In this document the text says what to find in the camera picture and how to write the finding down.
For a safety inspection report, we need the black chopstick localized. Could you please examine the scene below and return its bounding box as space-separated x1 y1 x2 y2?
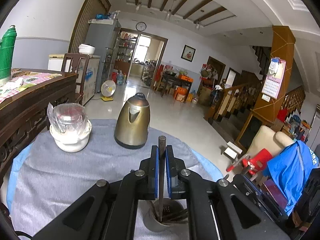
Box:
158 135 166 222

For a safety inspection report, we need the grey perforated utensil holder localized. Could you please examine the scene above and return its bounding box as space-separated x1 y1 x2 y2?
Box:
143 198 188 232

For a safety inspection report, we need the brass electric kettle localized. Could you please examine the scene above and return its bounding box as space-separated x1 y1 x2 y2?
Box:
114 93 150 149

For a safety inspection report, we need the red plastic child chair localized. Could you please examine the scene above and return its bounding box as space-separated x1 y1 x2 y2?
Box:
226 148 273 175

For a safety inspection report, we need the blue cloth on chair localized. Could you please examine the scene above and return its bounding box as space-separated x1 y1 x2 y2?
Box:
263 140 319 215

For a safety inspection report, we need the white step stool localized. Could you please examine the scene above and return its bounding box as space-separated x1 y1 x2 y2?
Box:
223 141 242 160

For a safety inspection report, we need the cream armchair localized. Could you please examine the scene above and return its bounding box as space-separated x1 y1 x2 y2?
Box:
246 125 294 158

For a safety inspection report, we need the white bowl with plastic bag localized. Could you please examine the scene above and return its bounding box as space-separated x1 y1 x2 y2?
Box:
47 103 92 153

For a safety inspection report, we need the small electric fan heater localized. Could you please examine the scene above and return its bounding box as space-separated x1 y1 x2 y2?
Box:
101 80 116 102

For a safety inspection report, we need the grey table cloth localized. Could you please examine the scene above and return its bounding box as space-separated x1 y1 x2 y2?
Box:
6 118 225 240

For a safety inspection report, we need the dark wooden side table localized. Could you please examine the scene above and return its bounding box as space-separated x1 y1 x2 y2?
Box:
161 73 193 103

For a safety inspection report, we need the wooden pillar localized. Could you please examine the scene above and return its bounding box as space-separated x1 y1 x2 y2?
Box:
235 25 296 150

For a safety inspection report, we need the dark carved wooden sideboard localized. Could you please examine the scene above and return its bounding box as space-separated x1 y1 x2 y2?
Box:
1 72 78 181

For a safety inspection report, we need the dark wooden chair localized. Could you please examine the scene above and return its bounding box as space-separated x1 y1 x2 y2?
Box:
61 52 90 104

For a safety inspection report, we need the white rice cooker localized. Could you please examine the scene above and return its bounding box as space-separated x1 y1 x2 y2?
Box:
78 43 95 55

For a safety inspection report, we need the white chest freezer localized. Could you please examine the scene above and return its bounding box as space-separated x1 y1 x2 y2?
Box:
48 53 100 106

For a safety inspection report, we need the grey refrigerator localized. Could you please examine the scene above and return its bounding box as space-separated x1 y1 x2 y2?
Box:
85 19 121 93

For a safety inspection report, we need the green thermos flask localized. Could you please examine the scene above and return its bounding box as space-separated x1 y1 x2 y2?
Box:
0 25 17 80

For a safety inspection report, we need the framed wall picture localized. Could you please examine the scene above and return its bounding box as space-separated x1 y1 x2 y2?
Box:
181 45 196 62

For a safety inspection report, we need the wall calendar on pillar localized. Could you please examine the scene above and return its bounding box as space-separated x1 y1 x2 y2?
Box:
261 57 286 99

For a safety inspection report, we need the round wall clock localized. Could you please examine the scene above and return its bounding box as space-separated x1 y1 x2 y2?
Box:
136 22 147 31

